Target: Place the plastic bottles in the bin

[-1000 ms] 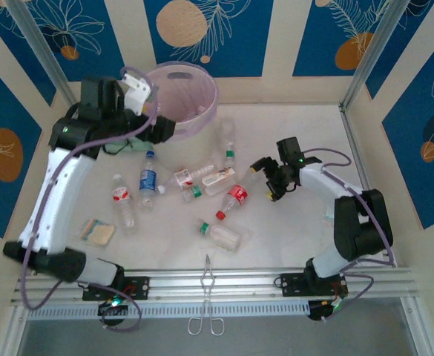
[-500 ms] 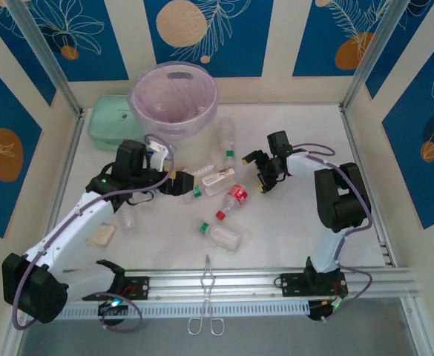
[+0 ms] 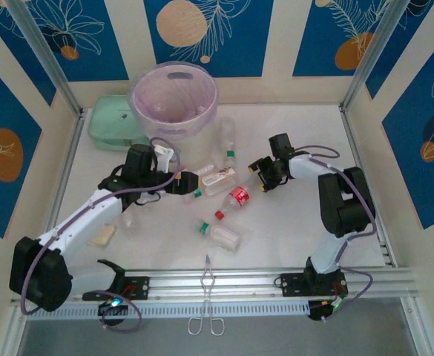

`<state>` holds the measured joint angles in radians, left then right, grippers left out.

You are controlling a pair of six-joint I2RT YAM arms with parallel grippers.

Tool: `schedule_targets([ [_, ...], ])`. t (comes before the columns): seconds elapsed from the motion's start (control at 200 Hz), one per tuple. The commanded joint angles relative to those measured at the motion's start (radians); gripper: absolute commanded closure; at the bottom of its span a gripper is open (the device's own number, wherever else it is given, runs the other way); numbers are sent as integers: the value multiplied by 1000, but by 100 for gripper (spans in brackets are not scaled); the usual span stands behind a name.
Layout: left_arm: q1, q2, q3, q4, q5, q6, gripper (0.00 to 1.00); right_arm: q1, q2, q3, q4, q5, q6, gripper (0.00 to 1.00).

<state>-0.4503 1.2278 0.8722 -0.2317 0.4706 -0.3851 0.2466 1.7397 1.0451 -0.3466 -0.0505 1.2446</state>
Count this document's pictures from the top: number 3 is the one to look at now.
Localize small clear bottle green cap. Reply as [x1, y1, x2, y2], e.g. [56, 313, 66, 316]
[182, 186, 206, 205]

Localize red label cola bottle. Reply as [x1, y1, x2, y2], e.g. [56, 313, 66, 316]
[214, 173, 266, 220]

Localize orange white label bottle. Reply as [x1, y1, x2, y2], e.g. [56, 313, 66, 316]
[200, 166, 239, 197]

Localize clear bottle green neck band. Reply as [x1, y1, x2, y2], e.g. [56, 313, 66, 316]
[219, 116, 239, 168]

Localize wide clear bottle green cap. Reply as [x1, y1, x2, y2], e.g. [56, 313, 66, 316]
[193, 219, 251, 254]

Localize purple plastic bin liner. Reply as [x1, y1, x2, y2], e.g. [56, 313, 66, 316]
[127, 62, 220, 136]

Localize mint green zip pouch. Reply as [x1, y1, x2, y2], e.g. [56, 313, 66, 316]
[88, 94, 154, 151]

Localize beige sponge piece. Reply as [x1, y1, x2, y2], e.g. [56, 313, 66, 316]
[86, 225, 117, 248]

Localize metal tongs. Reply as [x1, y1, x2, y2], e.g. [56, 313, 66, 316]
[187, 254, 226, 337]

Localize black base electronics box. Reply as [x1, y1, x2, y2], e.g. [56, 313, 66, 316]
[97, 294, 129, 317]
[307, 298, 346, 322]

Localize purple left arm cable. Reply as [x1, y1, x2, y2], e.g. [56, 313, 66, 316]
[19, 136, 183, 334]

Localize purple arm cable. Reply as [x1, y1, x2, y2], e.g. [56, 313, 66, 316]
[19, 136, 183, 334]
[292, 145, 376, 323]

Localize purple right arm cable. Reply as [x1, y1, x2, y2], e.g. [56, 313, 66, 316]
[292, 145, 376, 323]

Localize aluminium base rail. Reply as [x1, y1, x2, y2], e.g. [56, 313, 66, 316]
[10, 265, 418, 306]

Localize grey slotted cable duct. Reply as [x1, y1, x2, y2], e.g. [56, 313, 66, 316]
[26, 299, 311, 321]

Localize aluminium frame post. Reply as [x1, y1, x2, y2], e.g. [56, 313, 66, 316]
[4, 0, 83, 116]
[341, 0, 412, 112]

